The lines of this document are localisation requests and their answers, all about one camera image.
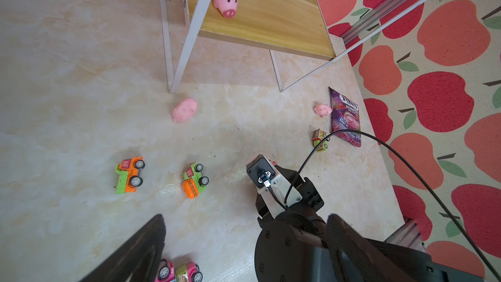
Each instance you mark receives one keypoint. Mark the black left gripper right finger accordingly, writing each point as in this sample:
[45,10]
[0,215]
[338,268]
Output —
[371,264]

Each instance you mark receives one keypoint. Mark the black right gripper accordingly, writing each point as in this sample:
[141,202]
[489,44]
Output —
[290,198]

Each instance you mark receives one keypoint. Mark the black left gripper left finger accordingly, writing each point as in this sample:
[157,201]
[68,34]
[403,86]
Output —
[137,259]

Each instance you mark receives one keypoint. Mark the wooden two-tier shelf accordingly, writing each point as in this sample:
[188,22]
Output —
[289,26]

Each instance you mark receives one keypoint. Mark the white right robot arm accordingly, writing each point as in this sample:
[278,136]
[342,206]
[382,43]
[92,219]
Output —
[298,245]

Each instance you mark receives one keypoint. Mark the pink toy car upper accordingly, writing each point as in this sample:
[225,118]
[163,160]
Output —
[166,272]

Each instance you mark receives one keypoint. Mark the pink green toy truck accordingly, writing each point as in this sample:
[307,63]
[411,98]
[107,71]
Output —
[189,272]

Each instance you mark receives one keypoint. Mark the multicolour toy car right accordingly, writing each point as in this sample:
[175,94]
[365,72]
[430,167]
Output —
[320,140]

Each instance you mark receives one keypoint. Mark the green orange toy car left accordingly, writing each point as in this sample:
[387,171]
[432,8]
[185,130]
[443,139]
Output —
[129,175]

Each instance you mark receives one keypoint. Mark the purple candy bag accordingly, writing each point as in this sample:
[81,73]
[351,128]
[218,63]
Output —
[345,115]

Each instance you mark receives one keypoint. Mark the aluminium front rail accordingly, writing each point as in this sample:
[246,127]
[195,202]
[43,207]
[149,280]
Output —
[408,236]

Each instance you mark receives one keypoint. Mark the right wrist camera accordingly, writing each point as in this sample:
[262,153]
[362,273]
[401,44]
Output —
[260,169]

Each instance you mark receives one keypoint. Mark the right aluminium frame post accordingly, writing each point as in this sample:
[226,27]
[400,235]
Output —
[370,18]

